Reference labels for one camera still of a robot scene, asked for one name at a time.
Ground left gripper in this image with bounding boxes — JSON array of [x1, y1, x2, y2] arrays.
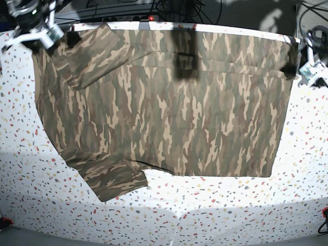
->
[[280, 47, 327, 87]]

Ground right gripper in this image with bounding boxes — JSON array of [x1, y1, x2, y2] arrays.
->
[[1, 24, 81, 53]]

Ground camouflage T-shirt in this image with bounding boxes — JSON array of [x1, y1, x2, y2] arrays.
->
[[32, 24, 293, 201]]

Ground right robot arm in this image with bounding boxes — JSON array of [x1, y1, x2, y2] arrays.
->
[[2, 0, 70, 53]]

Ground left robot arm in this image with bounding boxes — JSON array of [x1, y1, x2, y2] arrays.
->
[[281, 26, 327, 88]]

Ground black power strip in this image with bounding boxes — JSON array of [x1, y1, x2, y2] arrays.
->
[[101, 15, 159, 22]]

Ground red clamp right corner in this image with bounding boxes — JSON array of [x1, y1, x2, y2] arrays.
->
[[322, 207, 328, 219]]

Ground red clamp corner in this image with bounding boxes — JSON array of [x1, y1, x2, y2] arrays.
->
[[0, 217, 13, 230], [322, 207, 328, 219]]

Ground red clamp left corner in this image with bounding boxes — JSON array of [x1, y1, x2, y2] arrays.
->
[[0, 217, 13, 230]]

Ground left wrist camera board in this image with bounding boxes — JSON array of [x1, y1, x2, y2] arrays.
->
[[299, 64, 316, 80]]

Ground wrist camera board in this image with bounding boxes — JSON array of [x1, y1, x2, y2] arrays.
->
[[299, 64, 316, 80], [47, 25, 64, 43]]

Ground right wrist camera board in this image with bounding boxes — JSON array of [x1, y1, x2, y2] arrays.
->
[[47, 25, 64, 43]]

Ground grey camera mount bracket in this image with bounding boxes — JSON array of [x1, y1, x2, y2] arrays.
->
[[138, 22, 150, 30]]

